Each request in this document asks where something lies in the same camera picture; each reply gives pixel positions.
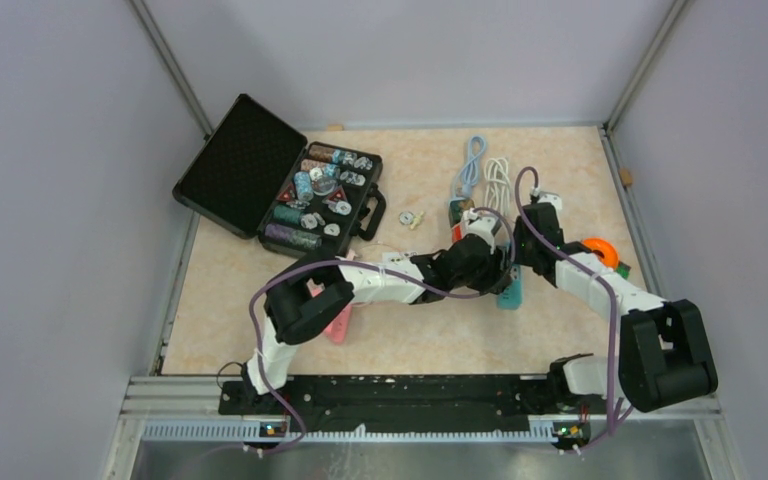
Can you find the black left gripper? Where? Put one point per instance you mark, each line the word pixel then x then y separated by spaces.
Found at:
pixel 494 270

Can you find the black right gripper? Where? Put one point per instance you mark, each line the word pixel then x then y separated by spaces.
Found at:
pixel 520 258

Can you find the white tiger cube socket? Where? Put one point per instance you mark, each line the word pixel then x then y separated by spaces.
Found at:
pixel 482 226

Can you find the teal power strip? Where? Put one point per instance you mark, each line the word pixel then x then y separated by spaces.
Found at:
pixel 511 298

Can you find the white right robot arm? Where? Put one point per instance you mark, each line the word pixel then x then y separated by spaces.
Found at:
pixel 662 355

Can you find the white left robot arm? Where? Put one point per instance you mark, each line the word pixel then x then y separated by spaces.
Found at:
pixel 301 301

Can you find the red cube socket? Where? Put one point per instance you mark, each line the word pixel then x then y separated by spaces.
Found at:
pixel 456 233

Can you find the dark green cube socket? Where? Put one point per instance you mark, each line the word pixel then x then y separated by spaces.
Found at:
pixel 456 208

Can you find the cream chess pawn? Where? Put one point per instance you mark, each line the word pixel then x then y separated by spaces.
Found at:
pixel 417 220

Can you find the loose poker chip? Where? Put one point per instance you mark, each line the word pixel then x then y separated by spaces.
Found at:
pixel 406 218

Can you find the pink triangular power strip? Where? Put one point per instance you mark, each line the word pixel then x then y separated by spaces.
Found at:
pixel 336 331

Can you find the black poker chip case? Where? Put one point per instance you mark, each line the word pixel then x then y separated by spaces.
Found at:
pixel 259 178

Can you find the orange ring toy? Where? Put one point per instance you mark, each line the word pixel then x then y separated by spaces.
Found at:
pixel 603 249

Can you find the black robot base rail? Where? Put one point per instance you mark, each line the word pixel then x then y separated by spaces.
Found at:
pixel 411 403

